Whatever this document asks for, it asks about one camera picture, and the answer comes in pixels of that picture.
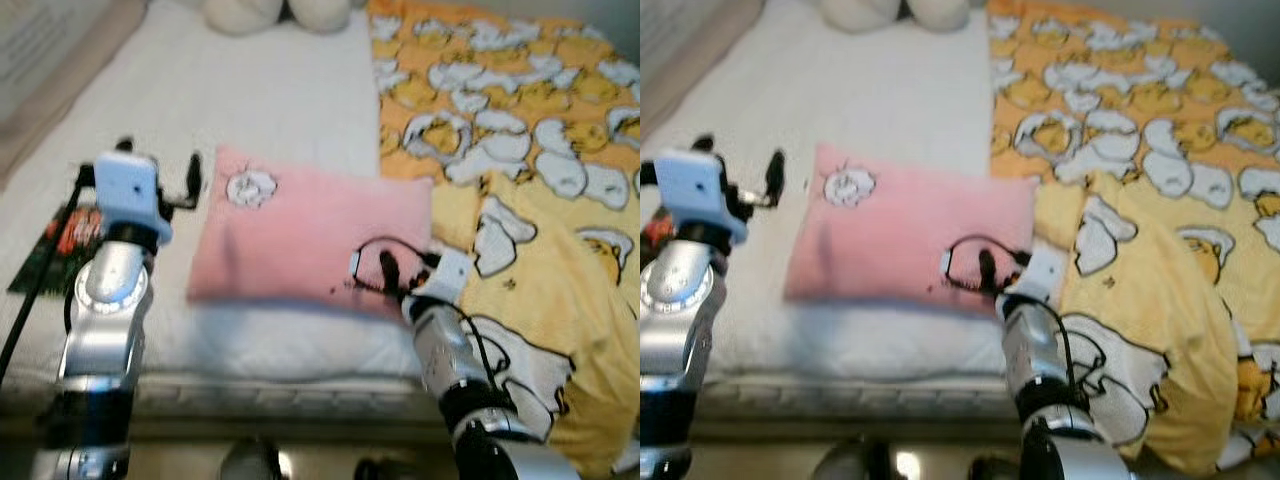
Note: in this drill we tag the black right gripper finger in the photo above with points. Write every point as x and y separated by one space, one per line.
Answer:
390 272
987 270

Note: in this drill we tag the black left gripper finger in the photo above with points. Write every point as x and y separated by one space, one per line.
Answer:
775 175
195 178

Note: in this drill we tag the pink pillow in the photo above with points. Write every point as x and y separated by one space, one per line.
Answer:
900 225
300 230

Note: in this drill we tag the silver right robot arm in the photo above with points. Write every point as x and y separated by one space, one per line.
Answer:
445 350
1030 345

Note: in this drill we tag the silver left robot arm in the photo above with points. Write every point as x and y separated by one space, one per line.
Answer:
680 330
105 330

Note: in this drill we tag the dark book red cover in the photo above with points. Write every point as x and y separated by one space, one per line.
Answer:
70 240
660 230

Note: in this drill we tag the white bed sheet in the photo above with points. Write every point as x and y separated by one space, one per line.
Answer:
880 80
250 90

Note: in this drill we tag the white plush toy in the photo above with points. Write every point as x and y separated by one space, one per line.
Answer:
240 12

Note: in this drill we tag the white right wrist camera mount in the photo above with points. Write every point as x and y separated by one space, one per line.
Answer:
1042 272
452 275

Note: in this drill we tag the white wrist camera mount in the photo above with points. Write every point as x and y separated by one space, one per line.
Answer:
700 190
130 195
452 275
1042 272

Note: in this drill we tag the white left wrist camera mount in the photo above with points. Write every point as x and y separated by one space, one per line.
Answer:
130 195
700 190

